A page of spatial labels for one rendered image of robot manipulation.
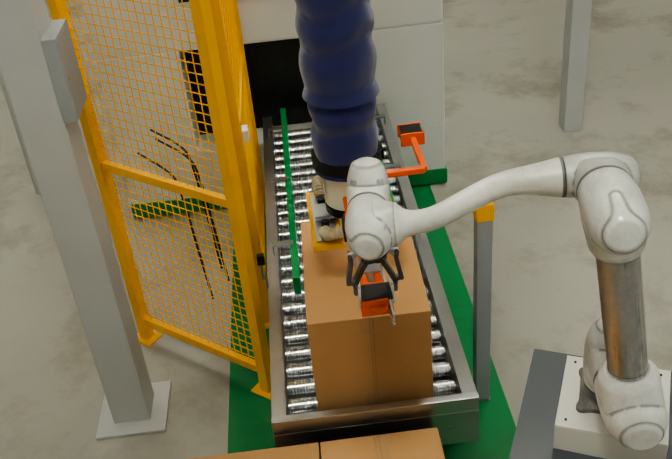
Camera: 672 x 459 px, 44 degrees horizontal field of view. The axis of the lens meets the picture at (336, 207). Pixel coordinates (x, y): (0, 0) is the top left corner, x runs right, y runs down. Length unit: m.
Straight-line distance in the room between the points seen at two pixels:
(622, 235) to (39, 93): 1.96
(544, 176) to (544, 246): 2.59
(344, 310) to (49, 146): 1.18
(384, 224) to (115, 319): 1.80
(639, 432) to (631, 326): 0.29
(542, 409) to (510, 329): 1.44
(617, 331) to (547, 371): 0.70
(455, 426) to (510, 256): 1.74
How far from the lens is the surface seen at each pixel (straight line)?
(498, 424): 3.66
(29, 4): 2.90
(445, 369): 3.11
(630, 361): 2.22
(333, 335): 2.74
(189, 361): 4.10
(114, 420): 3.88
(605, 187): 1.95
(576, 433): 2.54
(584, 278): 4.44
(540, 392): 2.75
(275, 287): 3.45
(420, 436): 2.88
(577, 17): 5.45
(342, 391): 2.91
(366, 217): 1.91
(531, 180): 2.07
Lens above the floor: 2.69
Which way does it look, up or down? 32 degrees down
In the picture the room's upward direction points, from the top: 6 degrees counter-clockwise
